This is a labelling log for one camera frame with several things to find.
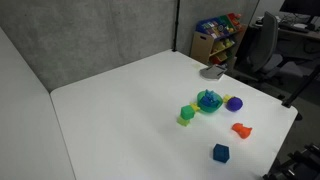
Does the black tripod leg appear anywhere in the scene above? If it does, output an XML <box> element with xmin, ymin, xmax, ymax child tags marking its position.
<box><xmin>281</xmin><ymin>64</ymin><xmax>320</xmax><ymax>108</ymax></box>

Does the green translucent bowl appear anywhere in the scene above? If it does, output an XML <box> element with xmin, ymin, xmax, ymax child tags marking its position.
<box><xmin>196</xmin><ymin>89</ymin><xmax>224</xmax><ymax>114</ymax></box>

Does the lime green block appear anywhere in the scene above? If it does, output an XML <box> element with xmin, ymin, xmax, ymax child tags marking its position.
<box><xmin>176</xmin><ymin>116</ymin><xmax>191</xmax><ymax>127</ymax></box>

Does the office desk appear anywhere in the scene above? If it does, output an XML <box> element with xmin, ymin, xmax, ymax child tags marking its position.
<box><xmin>253</xmin><ymin>18</ymin><xmax>320</xmax><ymax>61</ymax></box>

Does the teal blue cube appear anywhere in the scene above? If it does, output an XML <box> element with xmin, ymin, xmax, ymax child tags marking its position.
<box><xmin>212</xmin><ymin>143</ymin><xmax>231</xmax><ymax>164</ymax></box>

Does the wooden toy shelf with bins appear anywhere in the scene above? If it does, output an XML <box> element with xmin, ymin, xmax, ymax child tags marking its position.
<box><xmin>189</xmin><ymin>12</ymin><xmax>248</xmax><ymax>68</ymax></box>

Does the black vertical pole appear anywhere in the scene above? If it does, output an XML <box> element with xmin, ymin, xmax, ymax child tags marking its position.
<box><xmin>171</xmin><ymin>0</ymin><xmax>181</xmax><ymax>53</ymax></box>

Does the purple ball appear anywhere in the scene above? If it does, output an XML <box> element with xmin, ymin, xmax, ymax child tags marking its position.
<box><xmin>226</xmin><ymin>96</ymin><xmax>244</xmax><ymax>112</ymax></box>

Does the black computer monitor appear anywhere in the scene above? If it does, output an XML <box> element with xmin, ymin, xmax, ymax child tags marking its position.
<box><xmin>279</xmin><ymin>0</ymin><xmax>320</xmax><ymax>17</ymax></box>

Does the grey metal plate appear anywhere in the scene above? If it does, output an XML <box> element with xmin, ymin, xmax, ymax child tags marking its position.
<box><xmin>199</xmin><ymin>64</ymin><xmax>228</xmax><ymax>82</ymax></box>

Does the yellow star toy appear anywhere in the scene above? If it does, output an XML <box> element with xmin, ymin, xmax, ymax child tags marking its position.
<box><xmin>189</xmin><ymin>102</ymin><xmax>201</xmax><ymax>113</ymax></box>

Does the grey office chair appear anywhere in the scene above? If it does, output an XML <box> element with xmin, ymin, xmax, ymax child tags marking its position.
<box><xmin>238</xmin><ymin>11</ymin><xmax>301</xmax><ymax>88</ymax></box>

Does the light blue toy figure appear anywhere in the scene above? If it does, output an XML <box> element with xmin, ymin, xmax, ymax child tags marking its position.
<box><xmin>201</xmin><ymin>89</ymin><xmax>218</xmax><ymax>105</ymax></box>

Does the orange toy figure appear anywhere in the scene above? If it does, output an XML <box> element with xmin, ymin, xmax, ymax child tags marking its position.
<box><xmin>231</xmin><ymin>122</ymin><xmax>253</xmax><ymax>140</ymax></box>

